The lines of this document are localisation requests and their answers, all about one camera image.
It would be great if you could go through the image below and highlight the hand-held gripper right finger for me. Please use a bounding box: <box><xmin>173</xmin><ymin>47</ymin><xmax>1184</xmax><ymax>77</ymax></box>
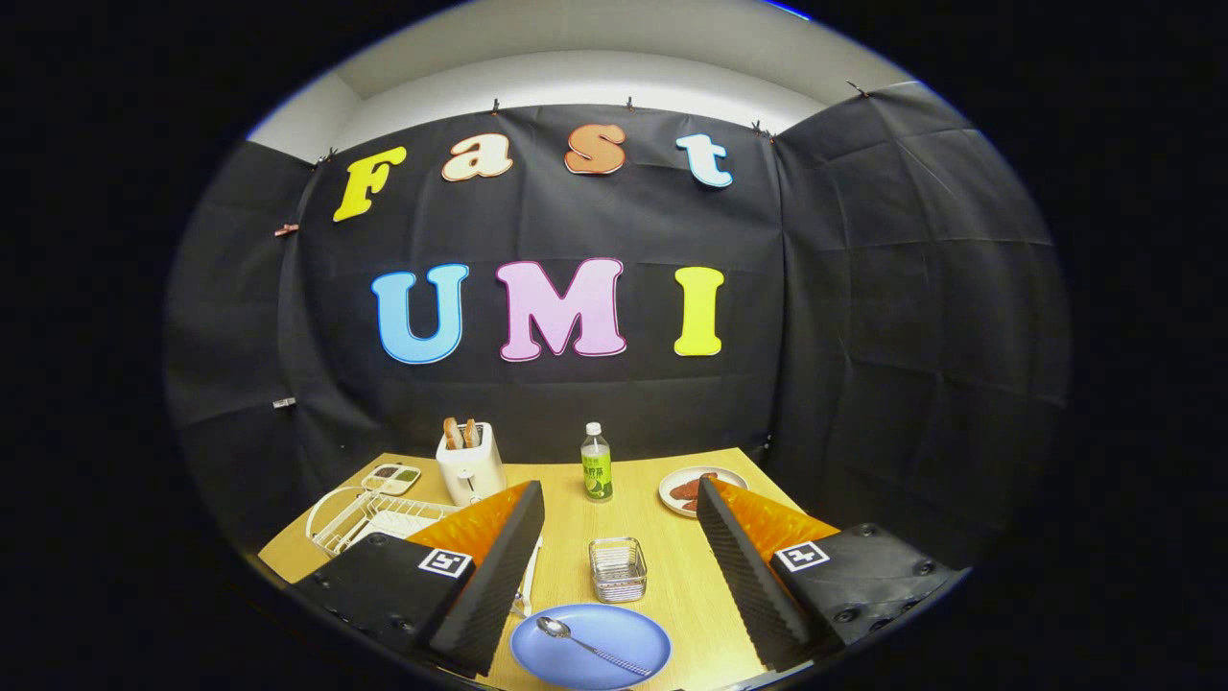
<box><xmin>696</xmin><ymin>475</ymin><xmax>965</xmax><ymax>674</ymax></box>

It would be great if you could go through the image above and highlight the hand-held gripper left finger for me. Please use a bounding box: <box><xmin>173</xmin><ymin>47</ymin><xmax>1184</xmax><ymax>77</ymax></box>
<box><xmin>293</xmin><ymin>480</ymin><xmax>546</xmax><ymax>678</ymax></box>

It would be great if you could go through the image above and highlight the metal spoon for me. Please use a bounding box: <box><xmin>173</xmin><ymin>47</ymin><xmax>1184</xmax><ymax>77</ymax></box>
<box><xmin>536</xmin><ymin>616</ymin><xmax>653</xmax><ymax>678</ymax></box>

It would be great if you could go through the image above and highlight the metal wire basket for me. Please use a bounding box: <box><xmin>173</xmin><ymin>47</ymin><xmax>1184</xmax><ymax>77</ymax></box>
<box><xmin>588</xmin><ymin>536</ymin><xmax>649</xmax><ymax>604</ymax></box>

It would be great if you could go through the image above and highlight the white wire dish rack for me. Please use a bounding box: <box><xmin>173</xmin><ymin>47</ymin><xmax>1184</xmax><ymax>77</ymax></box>
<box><xmin>305</xmin><ymin>486</ymin><xmax>543</xmax><ymax>620</ymax></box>

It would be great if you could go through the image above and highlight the blue plate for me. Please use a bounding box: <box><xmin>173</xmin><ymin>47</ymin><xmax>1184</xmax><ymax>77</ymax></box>
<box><xmin>509</xmin><ymin>603</ymin><xmax>673</xmax><ymax>691</ymax></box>

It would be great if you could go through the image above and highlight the white plate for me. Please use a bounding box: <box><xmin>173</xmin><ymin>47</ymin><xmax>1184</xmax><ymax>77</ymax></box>
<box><xmin>658</xmin><ymin>466</ymin><xmax>749</xmax><ymax>519</ymax></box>

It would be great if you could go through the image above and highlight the white toaster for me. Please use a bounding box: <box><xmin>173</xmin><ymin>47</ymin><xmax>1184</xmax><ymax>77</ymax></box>
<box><xmin>436</xmin><ymin>422</ymin><xmax>508</xmax><ymax>507</ymax></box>

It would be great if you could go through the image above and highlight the green label drink bottle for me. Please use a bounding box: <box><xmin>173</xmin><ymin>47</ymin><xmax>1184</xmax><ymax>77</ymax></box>
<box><xmin>580</xmin><ymin>422</ymin><xmax>614</xmax><ymax>503</ymax></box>

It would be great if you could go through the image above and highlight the white divided condiment tray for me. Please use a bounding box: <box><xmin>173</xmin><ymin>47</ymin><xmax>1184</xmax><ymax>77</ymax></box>
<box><xmin>362</xmin><ymin>463</ymin><xmax>422</xmax><ymax>496</ymax></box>

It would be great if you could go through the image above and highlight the black backdrop cloth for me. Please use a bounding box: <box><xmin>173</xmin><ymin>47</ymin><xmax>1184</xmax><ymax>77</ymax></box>
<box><xmin>163</xmin><ymin>82</ymin><xmax>1071</xmax><ymax>567</ymax></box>

